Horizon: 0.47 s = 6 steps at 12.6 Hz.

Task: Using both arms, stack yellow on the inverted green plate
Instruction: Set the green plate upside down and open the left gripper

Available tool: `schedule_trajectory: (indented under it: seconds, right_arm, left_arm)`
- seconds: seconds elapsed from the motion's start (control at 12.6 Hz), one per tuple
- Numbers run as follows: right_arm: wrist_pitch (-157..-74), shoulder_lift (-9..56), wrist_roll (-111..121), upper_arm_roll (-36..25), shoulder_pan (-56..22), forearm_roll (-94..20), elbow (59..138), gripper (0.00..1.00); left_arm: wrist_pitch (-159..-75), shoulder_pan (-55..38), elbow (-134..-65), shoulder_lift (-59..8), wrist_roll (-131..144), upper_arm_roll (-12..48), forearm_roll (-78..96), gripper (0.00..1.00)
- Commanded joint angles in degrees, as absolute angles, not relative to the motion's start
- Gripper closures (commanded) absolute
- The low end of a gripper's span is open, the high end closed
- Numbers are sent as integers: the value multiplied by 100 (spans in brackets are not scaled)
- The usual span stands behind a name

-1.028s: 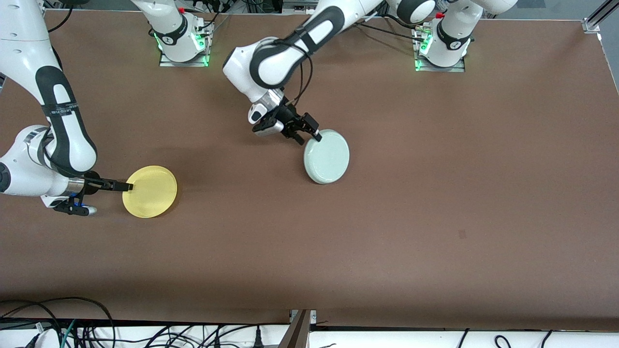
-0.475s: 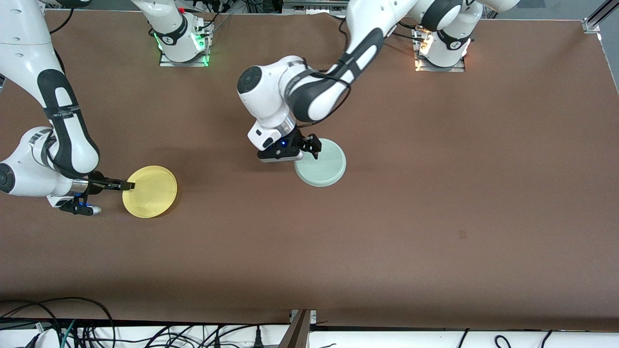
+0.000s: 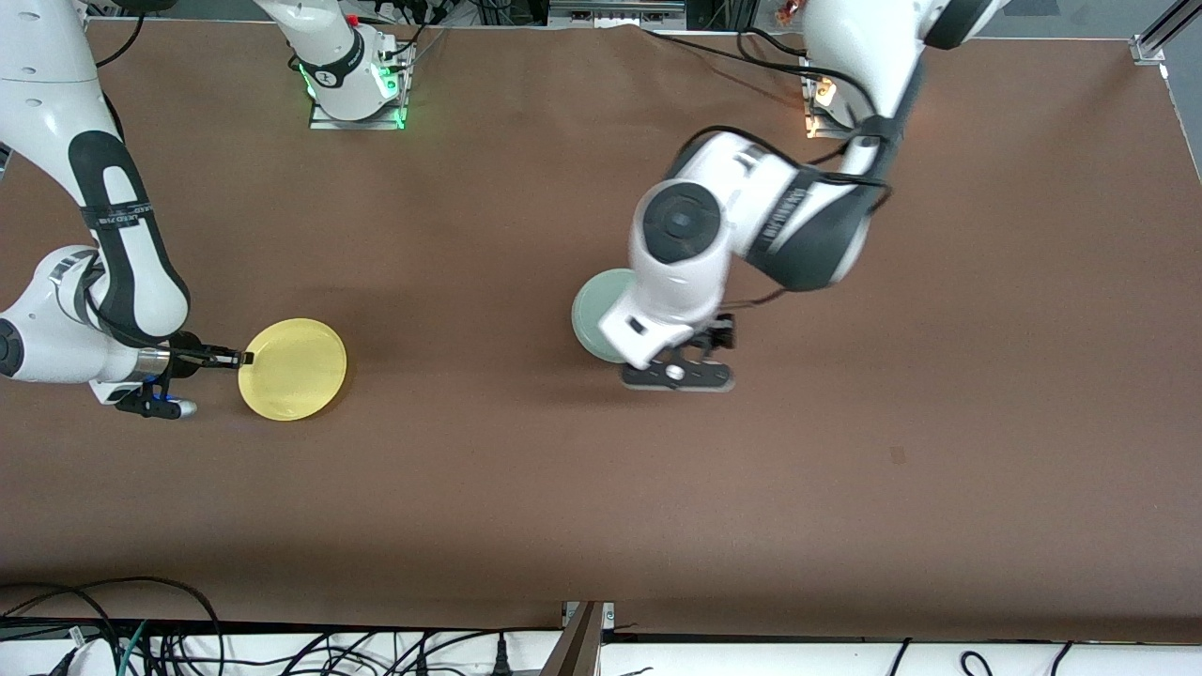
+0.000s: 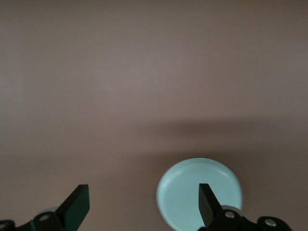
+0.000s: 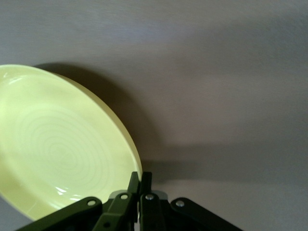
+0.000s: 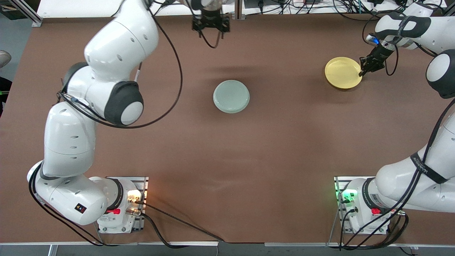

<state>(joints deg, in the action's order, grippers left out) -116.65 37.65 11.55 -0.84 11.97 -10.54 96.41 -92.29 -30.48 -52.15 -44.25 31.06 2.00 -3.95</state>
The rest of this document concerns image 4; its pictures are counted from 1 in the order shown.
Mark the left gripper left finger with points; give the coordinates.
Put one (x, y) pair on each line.
(77, 207)

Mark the pale green plate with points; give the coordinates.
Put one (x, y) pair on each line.
(180, 187)

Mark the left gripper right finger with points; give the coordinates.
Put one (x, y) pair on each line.
(207, 207)

